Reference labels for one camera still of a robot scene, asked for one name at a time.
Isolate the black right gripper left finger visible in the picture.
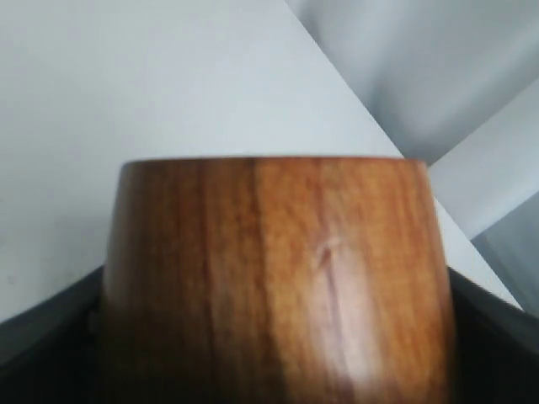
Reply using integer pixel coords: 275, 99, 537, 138
1, 267, 103, 403

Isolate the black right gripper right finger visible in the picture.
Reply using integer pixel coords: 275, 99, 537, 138
448, 268, 538, 403

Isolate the brown wooden cup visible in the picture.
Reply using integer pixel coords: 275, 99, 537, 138
99, 157, 457, 403

